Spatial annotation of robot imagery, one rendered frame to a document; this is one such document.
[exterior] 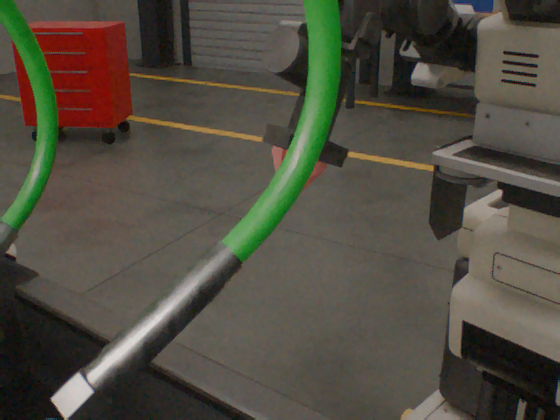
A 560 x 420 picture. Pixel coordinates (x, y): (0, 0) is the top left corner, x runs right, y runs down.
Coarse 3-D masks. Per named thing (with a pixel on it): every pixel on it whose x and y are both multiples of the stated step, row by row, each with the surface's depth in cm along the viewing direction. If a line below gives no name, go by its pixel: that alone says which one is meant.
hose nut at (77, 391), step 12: (84, 372) 25; (72, 384) 24; (84, 384) 24; (60, 396) 24; (72, 396) 24; (84, 396) 24; (96, 396) 24; (60, 408) 24; (72, 408) 24; (84, 408) 24; (96, 408) 24
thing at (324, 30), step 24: (312, 0) 24; (336, 0) 24; (312, 24) 24; (336, 24) 24; (312, 48) 25; (336, 48) 25; (312, 72) 25; (336, 72) 25; (312, 96) 26; (336, 96) 26; (312, 120) 26; (312, 144) 26; (288, 168) 26; (312, 168) 26; (264, 192) 26; (288, 192) 26; (264, 216) 26; (240, 240) 26; (264, 240) 26
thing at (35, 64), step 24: (0, 0) 36; (24, 24) 37; (24, 48) 38; (48, 72) 40; (48, 96) 40; (48, 120) 41; (48, 144) 41; (48, 168) 41; (24, 192) 41; (24, 216) 41; (0, 240) 39
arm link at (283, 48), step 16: (368, 16) 74; (288, 32) 71; (304, 32) 71; (368, 32) 74; (272, 48) 72; (288, 48) 70; (304, 48) 70; (352, 48) 74; (368, 48) 76; (272, 64) 72; (288, 64) 70; (304, 64) 71; (288, 80) 73; (304, 80) 73
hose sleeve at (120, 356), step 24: (192, 264) 26; (216, 264) 25; (240, 264) 26; (168, 288) 26; (192, 288) 25; (216, 288) 26; (144, 312) 25; (168, 312) 25; (192, 312) 25; (120, 336) 25; (144, 336) 25; (168, 336) 25; (96, 360) 25; (120, 360) 25; (144, 360) 25; (96, 384) 24; (120, 384) 25
